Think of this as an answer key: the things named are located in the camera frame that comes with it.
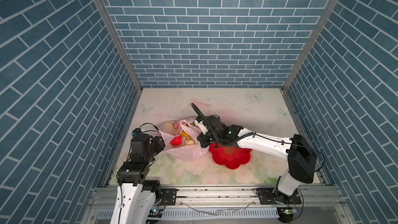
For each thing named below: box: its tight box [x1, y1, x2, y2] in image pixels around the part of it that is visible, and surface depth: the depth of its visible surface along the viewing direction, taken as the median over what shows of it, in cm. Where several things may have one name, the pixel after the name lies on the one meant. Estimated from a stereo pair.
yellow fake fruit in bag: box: [164, 122, 174, 132], surface depth 95 cm
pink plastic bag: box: [159, 117, 210, 162], surface depth 80 cm
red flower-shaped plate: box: [208, 143, 252, 170], surface depth 88 cm
